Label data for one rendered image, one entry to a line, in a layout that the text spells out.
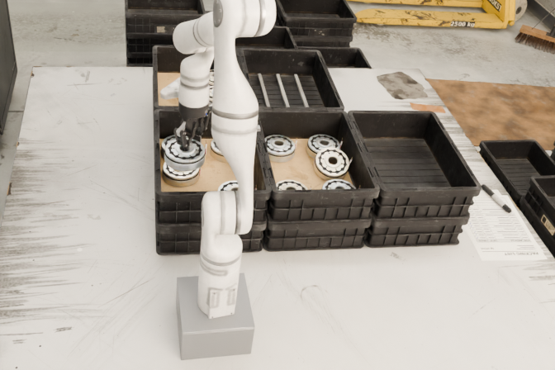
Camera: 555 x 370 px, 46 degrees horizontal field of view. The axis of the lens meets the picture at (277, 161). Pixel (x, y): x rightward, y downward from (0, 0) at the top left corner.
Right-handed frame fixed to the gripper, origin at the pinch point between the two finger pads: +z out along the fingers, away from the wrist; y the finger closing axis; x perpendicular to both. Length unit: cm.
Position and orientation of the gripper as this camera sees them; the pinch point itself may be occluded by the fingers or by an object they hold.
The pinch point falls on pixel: (192, 145)
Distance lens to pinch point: 170.0
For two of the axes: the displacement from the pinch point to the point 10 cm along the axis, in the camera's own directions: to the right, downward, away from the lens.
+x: -8.8, -3.6, 3.1
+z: -1.1, 7.9, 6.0
